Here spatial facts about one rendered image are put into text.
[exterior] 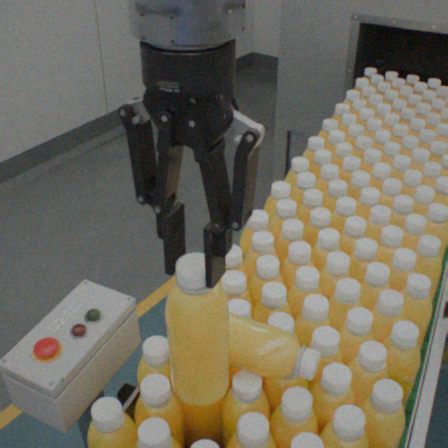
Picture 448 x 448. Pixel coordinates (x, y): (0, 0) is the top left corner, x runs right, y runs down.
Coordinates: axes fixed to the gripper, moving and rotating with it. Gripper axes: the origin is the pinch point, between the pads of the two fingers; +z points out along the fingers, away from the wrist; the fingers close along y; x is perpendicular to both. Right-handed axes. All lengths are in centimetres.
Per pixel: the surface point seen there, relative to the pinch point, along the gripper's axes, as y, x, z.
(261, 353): 5.1, 6.9, 19.8
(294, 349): 8.6, 9.3, 19.9
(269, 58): -157, 426, 121
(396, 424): 23.4, 10.6, 29.0
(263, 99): -134, 356, 134
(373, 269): 13.4, 36.2, 25.0
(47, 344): -22.8, -2.1, 23.1
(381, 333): 17.7, 27.4, 30.0
